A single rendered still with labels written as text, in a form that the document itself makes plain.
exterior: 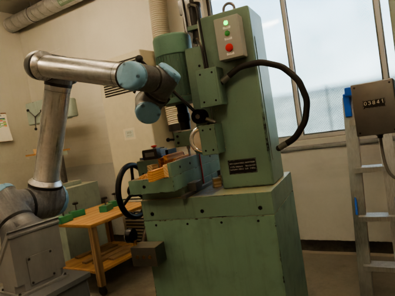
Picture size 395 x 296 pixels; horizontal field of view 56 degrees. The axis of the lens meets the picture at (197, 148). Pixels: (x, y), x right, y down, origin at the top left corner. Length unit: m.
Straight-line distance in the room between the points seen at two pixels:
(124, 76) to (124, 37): 2.55
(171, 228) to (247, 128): 0.52
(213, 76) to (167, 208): 0.58
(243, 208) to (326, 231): 1.60
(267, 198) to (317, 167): 1.50
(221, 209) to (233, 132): 0.32
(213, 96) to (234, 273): 0.71
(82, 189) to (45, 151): 2.09
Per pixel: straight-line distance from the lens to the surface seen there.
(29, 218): 1.66
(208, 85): 1.49
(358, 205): 2.10
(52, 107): 1.72
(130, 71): 1.21
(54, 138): 1.74
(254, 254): 1.52
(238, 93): 1.53
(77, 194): 3.79
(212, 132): 1.48
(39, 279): 1.65
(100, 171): 4.08
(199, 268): 1.62
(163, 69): 1.31
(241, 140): 1.54
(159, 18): 3.31
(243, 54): 1.48
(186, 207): 1.56
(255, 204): 1.45
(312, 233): 3.04
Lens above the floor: 1.07
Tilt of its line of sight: 3 degrees down
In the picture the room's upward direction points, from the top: 9 degrees counter-clockwise
